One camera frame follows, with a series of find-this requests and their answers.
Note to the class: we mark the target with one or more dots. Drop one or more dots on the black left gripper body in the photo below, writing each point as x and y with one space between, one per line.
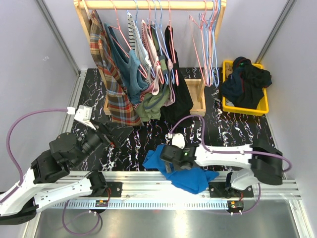
92 142

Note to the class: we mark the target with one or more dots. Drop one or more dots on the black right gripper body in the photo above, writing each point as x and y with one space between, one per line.
179 164

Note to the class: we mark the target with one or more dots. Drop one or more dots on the blue tank top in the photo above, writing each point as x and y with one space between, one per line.
195 180

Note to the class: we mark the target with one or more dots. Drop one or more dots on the pink wire hanger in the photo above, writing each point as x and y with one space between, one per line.
196 47

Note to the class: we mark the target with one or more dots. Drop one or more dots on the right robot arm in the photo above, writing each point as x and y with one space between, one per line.
258 162

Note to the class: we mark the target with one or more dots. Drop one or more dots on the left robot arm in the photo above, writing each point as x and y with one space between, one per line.
37 191

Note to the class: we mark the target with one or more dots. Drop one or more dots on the teal hanging tank top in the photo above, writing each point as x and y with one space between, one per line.
129 67

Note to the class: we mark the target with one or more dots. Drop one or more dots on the plaid hanging shirt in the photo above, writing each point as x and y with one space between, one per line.
120 107

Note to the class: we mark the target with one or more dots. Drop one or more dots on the green hanging garment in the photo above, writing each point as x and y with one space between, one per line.
155 113

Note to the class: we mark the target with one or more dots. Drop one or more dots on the black hanging garment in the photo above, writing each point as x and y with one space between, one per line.
183 101

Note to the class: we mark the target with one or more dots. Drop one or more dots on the pink hanging garment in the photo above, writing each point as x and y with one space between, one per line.
161 83

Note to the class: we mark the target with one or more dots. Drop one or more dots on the yellow plastic bin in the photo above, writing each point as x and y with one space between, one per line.
227 106

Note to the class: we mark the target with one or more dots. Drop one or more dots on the dark clothes pile in bin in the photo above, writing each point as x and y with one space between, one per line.
244 85

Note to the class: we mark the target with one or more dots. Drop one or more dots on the striped hanging garment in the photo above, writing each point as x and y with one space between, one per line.
136 44

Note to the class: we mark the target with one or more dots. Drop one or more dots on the wooden clothes rack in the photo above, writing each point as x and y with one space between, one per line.
196 87

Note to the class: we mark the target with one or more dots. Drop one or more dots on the empty hangers bunch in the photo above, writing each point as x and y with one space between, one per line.
213 19

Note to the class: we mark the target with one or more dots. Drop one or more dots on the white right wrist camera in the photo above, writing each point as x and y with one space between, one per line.
176 139

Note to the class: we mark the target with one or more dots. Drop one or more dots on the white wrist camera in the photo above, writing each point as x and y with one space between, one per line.
83 115
176 139

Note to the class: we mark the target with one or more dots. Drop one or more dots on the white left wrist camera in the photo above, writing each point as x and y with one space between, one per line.
83 115

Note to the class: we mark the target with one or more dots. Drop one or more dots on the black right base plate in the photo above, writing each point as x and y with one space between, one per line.
218 190

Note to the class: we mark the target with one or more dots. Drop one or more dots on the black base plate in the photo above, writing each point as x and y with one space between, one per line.
218 190
112 188

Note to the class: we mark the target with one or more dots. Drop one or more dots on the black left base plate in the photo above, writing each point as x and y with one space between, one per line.
112 188

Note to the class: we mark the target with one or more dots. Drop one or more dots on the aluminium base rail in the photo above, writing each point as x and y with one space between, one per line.
151 191

